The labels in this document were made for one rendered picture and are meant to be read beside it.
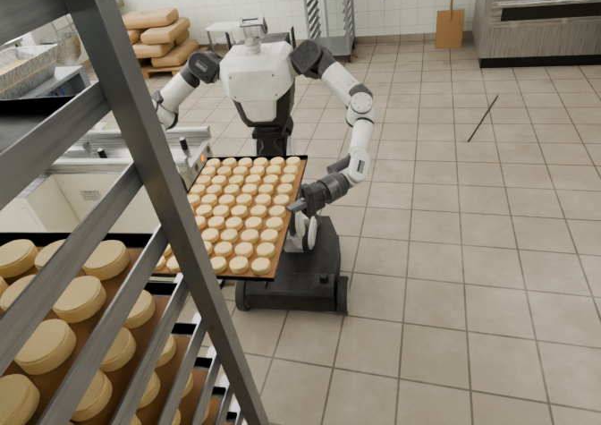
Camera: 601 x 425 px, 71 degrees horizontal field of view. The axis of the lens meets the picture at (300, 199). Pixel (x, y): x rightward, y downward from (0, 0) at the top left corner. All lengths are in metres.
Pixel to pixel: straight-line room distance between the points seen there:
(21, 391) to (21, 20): 0.30
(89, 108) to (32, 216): 1.93
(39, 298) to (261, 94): 1.34
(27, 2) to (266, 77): 1.26
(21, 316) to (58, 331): 0.10
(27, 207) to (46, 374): 1.87
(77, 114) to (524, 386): 2.02
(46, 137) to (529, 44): 4.79
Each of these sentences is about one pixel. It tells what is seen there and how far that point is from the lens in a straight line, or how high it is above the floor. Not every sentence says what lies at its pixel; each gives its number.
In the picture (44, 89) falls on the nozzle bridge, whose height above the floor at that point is 1.18.
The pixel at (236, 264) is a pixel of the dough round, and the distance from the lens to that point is 1.16.
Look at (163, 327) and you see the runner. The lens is 0.55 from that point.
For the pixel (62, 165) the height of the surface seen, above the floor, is 0.88.
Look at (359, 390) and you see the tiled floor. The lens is 2.06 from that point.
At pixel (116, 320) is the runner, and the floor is 1.50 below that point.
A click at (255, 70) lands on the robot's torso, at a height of 1.29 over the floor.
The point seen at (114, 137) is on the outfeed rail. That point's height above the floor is 0.87.
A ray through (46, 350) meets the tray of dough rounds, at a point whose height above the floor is 1.51.
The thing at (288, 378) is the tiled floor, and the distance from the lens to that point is 2.12.
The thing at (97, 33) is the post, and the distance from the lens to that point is 0.43.
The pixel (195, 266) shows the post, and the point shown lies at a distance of 0.56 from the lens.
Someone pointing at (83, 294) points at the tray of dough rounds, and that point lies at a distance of 0.50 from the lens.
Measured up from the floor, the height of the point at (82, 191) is 0.73.
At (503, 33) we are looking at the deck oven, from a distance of 4.90.
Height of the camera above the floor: 1.82
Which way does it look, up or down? 37 degrees down
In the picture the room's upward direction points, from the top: 9 degrees counter-clockwise
